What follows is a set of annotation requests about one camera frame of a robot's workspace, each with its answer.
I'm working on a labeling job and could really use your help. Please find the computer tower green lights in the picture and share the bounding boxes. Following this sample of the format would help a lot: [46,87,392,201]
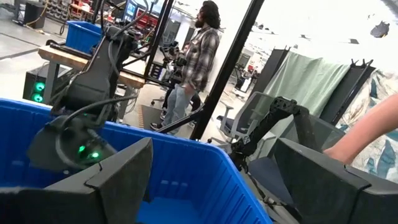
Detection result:
[23,63,73,104]

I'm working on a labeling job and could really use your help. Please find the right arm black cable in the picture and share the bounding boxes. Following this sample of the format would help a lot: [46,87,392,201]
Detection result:
[60,95,139,130]

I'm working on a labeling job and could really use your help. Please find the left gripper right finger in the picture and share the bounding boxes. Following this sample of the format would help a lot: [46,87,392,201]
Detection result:
[273,138,398,224]

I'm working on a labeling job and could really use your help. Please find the large blue plastic bin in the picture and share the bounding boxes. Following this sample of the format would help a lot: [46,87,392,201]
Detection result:
[0,98,273,224]

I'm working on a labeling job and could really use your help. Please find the colourful patterned panel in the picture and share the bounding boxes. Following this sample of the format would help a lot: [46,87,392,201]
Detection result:
[337,70,398,184]

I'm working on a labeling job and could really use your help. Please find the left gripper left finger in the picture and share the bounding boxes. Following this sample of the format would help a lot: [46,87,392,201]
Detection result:
[0,137,154,224]

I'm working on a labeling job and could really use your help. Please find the person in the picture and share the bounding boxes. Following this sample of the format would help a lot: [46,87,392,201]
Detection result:
[150,0,221,131]

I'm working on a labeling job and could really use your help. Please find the black partition panel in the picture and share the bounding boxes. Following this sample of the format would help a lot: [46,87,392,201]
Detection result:
[254,46,292,97]
[320,58,377,125]

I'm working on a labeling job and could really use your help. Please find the person's forearm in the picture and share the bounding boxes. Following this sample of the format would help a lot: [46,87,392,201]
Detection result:
[323,95,398,165]

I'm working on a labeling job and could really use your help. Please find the black metal rig frame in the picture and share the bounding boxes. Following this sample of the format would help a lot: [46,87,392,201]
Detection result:
[155,0,265,141]

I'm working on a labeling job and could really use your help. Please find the green curtain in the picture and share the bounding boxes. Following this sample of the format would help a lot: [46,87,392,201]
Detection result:
[251,51,351,125]

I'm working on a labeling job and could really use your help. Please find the white mesh office chair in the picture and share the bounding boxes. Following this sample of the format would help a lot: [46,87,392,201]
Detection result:
[207,91,277,147]

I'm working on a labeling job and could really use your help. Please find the wooden workbench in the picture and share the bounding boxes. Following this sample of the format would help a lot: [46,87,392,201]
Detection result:
[37,45,146,113]

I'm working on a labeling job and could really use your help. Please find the small blue plastic bin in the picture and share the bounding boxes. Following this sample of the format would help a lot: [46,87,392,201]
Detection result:
[65,21,103,54]

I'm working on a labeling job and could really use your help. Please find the black jointed strut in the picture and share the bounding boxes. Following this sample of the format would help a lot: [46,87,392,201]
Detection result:
[231,96,318,170]

